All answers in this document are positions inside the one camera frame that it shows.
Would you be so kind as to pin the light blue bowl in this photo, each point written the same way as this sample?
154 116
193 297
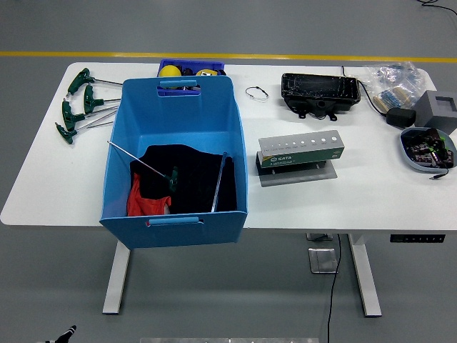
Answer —
405 150

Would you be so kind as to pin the clear plastic bag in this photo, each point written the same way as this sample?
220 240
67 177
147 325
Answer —
392 73

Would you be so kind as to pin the grey square box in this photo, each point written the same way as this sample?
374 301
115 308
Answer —
425 107

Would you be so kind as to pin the grey metal bracket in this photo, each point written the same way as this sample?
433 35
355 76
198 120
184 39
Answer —
317 237

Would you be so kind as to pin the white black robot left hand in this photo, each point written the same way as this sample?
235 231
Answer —
68 332

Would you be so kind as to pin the resistor tape bundle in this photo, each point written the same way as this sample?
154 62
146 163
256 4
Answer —
389 98

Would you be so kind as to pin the white table leg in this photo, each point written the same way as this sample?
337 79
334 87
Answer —
116 282
364 278

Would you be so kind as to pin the yellow ball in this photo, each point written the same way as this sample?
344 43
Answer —
170 70

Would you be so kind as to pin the small dark blue bin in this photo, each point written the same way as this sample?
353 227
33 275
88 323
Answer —
193 64

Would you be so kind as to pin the black power adapter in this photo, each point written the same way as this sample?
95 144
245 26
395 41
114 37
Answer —
400 117

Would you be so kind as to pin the black plastic tray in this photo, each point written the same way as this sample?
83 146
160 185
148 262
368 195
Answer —
314 87

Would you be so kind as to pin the green grey wrench holder stand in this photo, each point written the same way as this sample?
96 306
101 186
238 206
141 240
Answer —
303 157

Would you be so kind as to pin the metal floor plate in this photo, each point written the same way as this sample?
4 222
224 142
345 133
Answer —
323 261

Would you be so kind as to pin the large blue plastic box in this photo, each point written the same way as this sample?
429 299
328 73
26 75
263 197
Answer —
178 114

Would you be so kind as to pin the dark electronic parts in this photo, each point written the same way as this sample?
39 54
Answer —
428 150

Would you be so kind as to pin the yellow tape measure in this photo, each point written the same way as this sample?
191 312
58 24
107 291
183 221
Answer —
207 72

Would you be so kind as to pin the black cloth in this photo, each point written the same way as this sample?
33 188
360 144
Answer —
200 178

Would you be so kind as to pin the orange cloth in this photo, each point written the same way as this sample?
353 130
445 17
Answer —
143 206

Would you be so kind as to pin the black table control panel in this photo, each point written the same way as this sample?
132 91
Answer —
417 238

